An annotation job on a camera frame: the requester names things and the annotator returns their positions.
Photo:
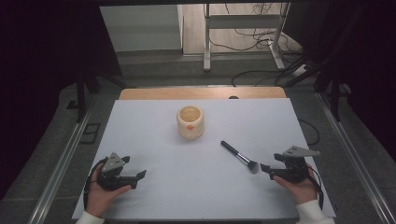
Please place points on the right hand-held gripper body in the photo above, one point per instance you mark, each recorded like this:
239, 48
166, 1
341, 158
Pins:
294, 169

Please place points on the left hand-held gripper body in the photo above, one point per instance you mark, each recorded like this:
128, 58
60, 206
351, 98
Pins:
113, 174

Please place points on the black makeup brush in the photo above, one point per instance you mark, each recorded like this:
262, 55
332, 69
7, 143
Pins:
238, 155

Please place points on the cream cup with orange mark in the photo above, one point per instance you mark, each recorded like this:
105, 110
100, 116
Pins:
190, 123

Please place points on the person's right hand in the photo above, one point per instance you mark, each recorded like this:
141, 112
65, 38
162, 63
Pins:
300, 193

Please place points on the person's left hand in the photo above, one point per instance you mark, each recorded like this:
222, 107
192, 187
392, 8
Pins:
99, 199

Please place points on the white table mat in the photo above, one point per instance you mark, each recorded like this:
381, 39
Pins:
193, 186

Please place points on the black tripod stand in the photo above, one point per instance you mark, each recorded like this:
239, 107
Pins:
334, 93
81, 93

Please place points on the white power strip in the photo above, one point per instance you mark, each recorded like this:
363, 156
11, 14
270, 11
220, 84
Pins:
300, 70

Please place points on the white cabinet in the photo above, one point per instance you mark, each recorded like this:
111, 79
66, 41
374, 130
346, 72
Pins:
140, 28

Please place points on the dark rectangular floor frame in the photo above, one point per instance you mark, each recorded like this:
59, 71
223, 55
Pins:
90, 133

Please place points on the metal floor rail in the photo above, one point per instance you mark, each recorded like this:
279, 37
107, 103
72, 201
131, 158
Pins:
358, 158
59, 168

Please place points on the white metal stand frame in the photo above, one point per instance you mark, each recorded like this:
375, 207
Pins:
241, 21

